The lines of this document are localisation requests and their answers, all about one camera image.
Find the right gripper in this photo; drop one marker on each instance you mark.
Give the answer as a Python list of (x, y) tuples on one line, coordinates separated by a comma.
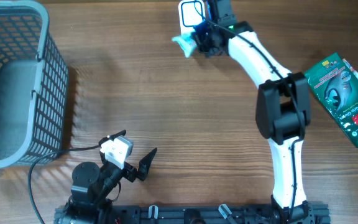
[(207, 49)]

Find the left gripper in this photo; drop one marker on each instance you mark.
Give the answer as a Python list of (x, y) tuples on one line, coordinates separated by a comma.
[(131, 173)]

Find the teal wet wipes pack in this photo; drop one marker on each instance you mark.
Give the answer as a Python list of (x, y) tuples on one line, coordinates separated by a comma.
[(187, 43)]

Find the green 3M gloves package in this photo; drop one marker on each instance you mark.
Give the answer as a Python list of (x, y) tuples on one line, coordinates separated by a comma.
[(336, 88)]

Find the red snack packet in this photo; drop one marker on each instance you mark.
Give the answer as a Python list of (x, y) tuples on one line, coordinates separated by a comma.
[(348, 65)]

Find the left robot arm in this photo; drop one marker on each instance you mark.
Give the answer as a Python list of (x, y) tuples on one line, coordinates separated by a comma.
[(89, 201)]

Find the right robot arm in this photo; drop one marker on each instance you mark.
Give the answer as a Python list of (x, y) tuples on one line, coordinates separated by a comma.
[(283, 104)]

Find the white barcode scanner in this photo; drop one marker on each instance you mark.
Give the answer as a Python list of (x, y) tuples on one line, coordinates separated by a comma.
[(191, 13)]

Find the grey plastic shopping basket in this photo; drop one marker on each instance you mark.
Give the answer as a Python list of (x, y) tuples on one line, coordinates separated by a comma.
[(34, 84)]

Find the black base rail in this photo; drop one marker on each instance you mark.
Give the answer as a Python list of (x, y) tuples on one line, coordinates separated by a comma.
[(153, 214)]

